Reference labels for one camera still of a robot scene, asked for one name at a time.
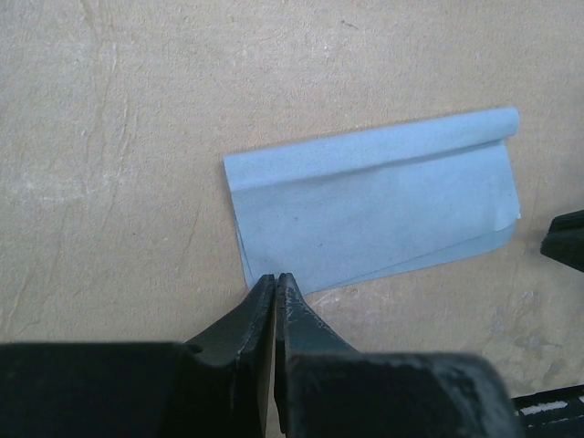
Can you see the blue cleaning cloth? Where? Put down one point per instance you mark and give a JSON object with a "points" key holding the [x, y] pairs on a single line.
{"points": [[341, 210]]}

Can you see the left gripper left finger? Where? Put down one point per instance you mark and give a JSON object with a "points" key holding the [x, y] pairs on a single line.
{"points": [[212, 385]]}

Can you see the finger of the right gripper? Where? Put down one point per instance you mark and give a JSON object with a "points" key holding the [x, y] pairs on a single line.
{"points": [[564, 241]]}

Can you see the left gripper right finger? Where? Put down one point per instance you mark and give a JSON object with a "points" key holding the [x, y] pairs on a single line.
{"points": [[326, 388]]}

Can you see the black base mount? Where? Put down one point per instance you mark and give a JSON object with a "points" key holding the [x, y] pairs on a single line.
{"points": [[556, 413]]}

